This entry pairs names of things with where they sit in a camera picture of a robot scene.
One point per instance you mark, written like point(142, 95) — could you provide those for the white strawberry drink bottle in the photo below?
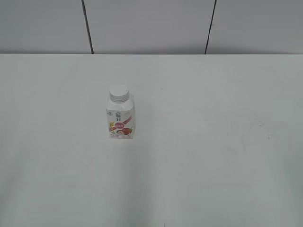
point(121, 118)

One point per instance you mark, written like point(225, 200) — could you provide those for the white screw cap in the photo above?
point(118, 93)

